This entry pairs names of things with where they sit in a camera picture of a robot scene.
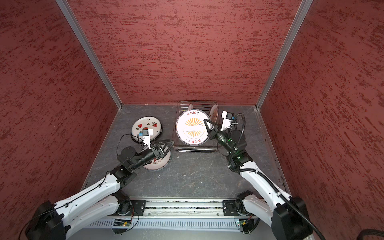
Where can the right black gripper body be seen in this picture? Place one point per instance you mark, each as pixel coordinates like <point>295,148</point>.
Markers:
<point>223,137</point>

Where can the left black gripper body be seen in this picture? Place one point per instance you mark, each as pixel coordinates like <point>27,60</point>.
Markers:
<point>147,156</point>

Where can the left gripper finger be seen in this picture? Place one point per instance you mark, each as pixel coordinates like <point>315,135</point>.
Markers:
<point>163,144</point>
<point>163,151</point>

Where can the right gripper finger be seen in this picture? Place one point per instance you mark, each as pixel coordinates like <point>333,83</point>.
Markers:
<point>210,124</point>
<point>212,133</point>

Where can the brown leaf pattern plate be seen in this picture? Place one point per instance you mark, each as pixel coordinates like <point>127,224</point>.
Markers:
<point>214,112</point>

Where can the floral pattern white plate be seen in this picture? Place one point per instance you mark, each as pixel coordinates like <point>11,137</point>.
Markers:
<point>162,163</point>

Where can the strawberry pattern white plate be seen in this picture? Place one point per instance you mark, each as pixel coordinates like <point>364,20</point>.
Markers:
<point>141,124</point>

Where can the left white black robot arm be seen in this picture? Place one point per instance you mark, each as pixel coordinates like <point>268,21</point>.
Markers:
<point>59,221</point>

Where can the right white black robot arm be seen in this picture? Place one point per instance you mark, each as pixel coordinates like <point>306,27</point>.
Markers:
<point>287,216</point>

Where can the left small circuit board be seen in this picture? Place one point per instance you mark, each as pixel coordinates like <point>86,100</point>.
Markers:
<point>122,223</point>

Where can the small circuit board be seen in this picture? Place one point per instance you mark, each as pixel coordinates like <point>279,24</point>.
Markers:
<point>122,223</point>
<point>246,225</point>

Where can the right small circuit board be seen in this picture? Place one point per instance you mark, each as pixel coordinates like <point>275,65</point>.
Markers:
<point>246,225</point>

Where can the right corner aluminium profile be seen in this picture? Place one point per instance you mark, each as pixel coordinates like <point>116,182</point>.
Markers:
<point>290,37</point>

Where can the corner aluminium profile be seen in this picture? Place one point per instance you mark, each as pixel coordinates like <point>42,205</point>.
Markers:
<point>79,33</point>
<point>290,37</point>

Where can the left corner aluminium profile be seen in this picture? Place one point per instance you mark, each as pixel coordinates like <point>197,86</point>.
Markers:
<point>79,33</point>

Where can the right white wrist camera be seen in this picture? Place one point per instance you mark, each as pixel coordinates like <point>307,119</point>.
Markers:
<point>228,121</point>

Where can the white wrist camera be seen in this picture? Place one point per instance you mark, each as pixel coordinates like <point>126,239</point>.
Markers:
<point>228,121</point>
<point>145,137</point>

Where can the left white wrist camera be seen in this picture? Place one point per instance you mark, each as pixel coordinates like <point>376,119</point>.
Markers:
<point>145,137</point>

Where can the metal wire dish rack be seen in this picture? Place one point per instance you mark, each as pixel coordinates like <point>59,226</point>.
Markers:
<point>209,146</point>

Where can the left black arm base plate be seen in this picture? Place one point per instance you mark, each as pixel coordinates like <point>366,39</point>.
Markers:
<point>135,208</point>

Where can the aluminium mounting rail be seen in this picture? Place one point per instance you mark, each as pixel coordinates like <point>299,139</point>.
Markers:
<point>200,208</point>

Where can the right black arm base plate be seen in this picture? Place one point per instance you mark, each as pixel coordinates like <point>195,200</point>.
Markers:
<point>233,208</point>

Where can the white slotted cable duct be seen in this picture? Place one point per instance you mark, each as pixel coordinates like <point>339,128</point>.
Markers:
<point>220,224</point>

